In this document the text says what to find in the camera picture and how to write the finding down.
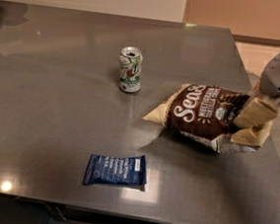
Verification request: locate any brown Seasons chip bag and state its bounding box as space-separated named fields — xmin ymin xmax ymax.
xmin=144 ymin=84 xmax=260 ymax=154

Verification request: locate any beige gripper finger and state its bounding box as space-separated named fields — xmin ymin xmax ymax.
xmin=231 ymin=120 xmax=273 ymax=146
xmin=233 ymin=98 xmax=278 ymax=129

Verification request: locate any green white 7up can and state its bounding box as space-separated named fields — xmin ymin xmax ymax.
xmin=119 ymin=46 xmax=143 ymax=94

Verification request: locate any blue RXBAR blueberry bar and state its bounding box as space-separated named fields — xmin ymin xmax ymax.
xmin=83 ymin=154 xmax=147 ymax=187

